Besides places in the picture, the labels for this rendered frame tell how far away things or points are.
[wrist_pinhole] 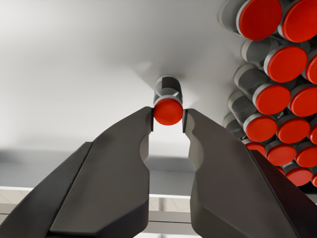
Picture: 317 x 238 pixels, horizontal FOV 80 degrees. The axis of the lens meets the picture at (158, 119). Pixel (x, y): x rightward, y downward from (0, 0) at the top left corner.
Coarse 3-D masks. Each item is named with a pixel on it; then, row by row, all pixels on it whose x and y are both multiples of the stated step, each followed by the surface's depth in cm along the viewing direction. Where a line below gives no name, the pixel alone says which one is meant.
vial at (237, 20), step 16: (240, 0) 10; (256, 0) 9; (272, 0) 9; (224, 16) 12; (240, 16) 10; (256, 16) 10; (272, 16) 10; (240, 32) 10; (256, 32) 10; (272, 32) 10
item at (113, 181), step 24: (120, 120) 10; (144, 120) 10; (96, 144) 8; (120, 144) 8; (144, 144) 9; (96, 168) 7; (120, 168) 7; (144, 168) 7; (72, 192) 6; (96, 192) 6; (120, 192) 6; (144, 192) 6; (72, 216) 5; (96, 216) 6; (120, 216) 6; (144, 216) 6
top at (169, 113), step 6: (162, 102) 12; (168, 102) 12; (174, 102) 12; (156, 108) 12; (162, 108) 13; (168, 108) 12; (174, 108) 12; (180, 108) 12; (156, 114) 13; (162, 114) 13; (168, 114) 13; (174, 114) 13; (180, 114) 13; (156, 120) 13; (162, 120) 13; (168, 120) 13; (174, 120) 13
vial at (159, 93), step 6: (156, 84) 16; (156, 90) 14; (162, 90) 13; (168, 90) 13; (174, 90) 13; (156, 96) 14; (162, 96) 13; (168, 96) 13; (174, 96) 13; (180, 96) 14; (156, 102) 13; (180, 102) 13
